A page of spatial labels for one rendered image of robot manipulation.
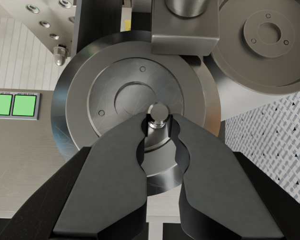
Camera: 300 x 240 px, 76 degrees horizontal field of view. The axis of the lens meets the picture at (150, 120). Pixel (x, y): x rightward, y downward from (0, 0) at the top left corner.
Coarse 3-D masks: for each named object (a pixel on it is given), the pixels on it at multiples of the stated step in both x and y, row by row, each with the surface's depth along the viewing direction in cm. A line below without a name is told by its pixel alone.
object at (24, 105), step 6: (18, 96) 49; (24, 96) 49; (30, 96) 49; (18, 102) 49; (24, 102) 49; (30, 102) 49; (18, 108) 48; (24, 108) 48; (30, 108) 48; (18, 114) 48; (24, 114) 48; (30, 114) 48
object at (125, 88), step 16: (112, 64) 15; (128, 64) 15; (144, 64) 15; (160, 64) 15; (96, 80) 15; (112, 80) 15; (128, 80) 15; (144, 80) 15; (160, 80) 15; (176, 80) 15; (96, 96) 15; (112, 96) 15; (128, 96) 15; (144, 96) 15; (160, 96) 15; (176, 96) 15; (96, 112) 14; (112, 112) 14; (128, 112) 15; (144, 112) 15; (176, 112) 15; (96, 128) 14; (160, 128) 14; (160, 144) 14
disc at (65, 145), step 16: (128, 32) 18; (144, 32) 18; (96, 48) 17; (80, 64) 17; (192, 64) 17; (64, 80) 17; (208, 80) 17; (64, 96) 17; (208, 96) 17; (64, 112) 16; (208, 112) 17; (64, 128) 16; (208, 128) 17; (64, 144) 16; (160, 176) 16; (176, 176) 16; (160, 192) 16
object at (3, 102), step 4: (0, 96) 49; (4, 96) 49; (8, 96) 49; (0, 100) 49; (4, 100) 49; (8, 100) 49; (0, 104) 48; (4, 104) 48; (8, 104) 48; (0, 108) 48; (4, 108) 48; (8, 108) 48; (0, 112) 48; (4, 112) 48; (8, 112) 48
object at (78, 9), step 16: (80, 0) 19; (96, 0) 24; (112, 0) 34; (80, 16) 19; (96, 16) 24; (112, 16) 34; (80, 32) 19; (96, 32) 24; (112, 32) 35; (80, 48) 19
